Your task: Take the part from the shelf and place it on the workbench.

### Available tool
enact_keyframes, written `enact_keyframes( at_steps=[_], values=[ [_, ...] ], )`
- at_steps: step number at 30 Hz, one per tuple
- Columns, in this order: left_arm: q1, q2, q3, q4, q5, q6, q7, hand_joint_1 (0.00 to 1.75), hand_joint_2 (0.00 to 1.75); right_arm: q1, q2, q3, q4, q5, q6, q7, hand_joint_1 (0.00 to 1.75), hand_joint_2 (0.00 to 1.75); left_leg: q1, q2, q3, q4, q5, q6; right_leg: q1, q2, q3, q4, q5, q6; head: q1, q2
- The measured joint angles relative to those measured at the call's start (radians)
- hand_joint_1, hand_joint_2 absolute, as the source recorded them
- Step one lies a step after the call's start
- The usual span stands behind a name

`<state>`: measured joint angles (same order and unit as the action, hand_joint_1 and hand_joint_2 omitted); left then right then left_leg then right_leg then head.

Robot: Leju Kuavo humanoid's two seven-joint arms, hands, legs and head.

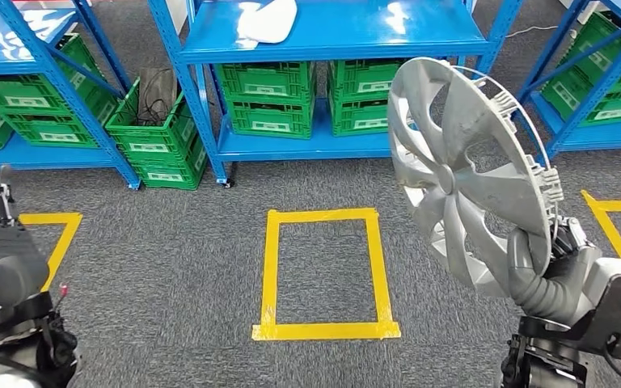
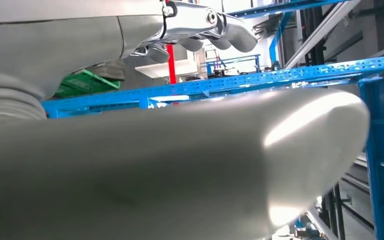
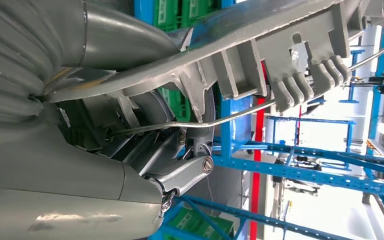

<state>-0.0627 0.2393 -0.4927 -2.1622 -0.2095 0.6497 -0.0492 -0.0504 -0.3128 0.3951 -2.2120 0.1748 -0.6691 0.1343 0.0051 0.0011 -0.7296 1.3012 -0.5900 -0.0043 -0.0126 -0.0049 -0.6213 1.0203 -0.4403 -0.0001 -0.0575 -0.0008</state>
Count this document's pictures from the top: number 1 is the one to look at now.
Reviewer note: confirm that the blue metal shelf rack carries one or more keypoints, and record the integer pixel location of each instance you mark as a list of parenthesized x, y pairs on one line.
[(600, 136), (48, 158), (342, 32)]

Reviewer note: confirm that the white triangular plastic panel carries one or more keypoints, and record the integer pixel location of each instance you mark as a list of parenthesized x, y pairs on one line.
[(270, 21)]

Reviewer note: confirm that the yellow floor tape square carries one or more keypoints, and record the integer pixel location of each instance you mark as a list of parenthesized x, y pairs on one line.
[(270, 268), (48, 218), (608, 225)]

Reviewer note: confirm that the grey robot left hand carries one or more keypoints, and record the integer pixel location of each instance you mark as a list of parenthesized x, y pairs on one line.
[(5, 268)]

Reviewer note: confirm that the silver plastic wheel hubcap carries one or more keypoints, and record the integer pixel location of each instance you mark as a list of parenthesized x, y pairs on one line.
[(444, 179)]

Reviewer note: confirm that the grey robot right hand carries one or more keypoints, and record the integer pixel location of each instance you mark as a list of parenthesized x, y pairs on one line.
[(575, 268)]

